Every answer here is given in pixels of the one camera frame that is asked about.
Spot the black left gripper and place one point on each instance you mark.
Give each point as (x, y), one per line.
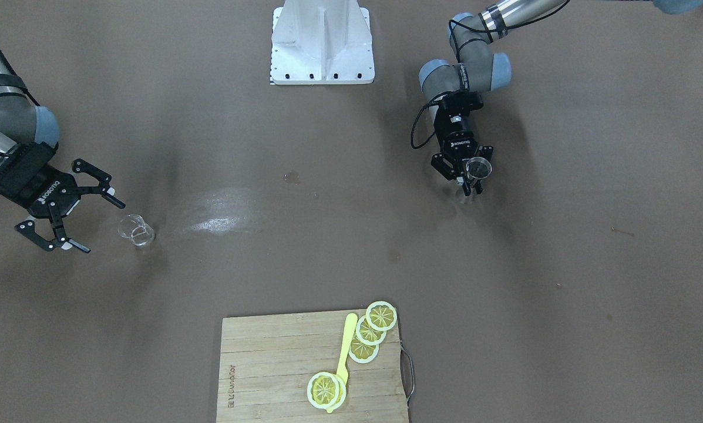
(460, 138)

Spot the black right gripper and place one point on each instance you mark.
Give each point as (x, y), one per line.
(41, 187)

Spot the steel double jigger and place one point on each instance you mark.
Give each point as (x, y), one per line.
(477, 166)

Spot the clear glass measuring cup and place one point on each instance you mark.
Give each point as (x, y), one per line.
(134, 228)

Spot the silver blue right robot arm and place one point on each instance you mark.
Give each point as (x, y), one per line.
(29, 139)

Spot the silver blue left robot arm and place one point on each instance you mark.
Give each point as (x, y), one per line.
(454, 91)

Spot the lemon slice top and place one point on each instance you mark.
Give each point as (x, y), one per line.
(381, 315)

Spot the lemon slice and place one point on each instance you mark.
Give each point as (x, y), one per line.
(326, 391)
(381, 315)
(367, 335)
(362, 353)

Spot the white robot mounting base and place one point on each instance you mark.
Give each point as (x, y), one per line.
(321, 42)

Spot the lemon slice front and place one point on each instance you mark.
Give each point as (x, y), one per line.
(326, 391)

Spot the bamboo cutting board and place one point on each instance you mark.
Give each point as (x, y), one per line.
(266, 362)

